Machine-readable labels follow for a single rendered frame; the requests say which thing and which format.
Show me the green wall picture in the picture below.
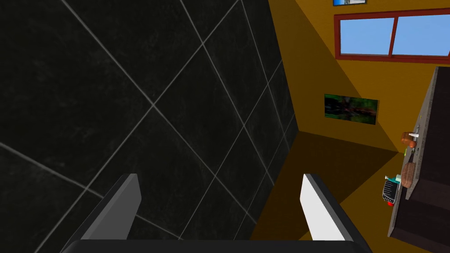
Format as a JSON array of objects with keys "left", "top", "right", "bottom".
[{"left": 323, "top": 93, "right": 379, "bottom": 126}]

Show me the red framed window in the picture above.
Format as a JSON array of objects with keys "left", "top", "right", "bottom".
[{"left": 334, "top": 7, "right": 450, "bottom": 65}]

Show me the dark kitchen counter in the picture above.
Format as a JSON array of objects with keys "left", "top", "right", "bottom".
[{"left": 382, "top": 65, "right": 450, "bottom": 253}]

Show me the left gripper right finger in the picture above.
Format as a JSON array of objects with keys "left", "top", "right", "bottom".
[{"left": 299, "top": 173, "right": 354, "bottom": 242}]

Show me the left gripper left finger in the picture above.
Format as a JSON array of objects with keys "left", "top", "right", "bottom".
[{"left": 69, "top": 173, "right": 142, "bottom": 242}]

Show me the blue wall picture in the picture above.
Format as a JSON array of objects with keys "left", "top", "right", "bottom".
[{"left": 332, "top": 0, "right": 368, "bottom": 7}]

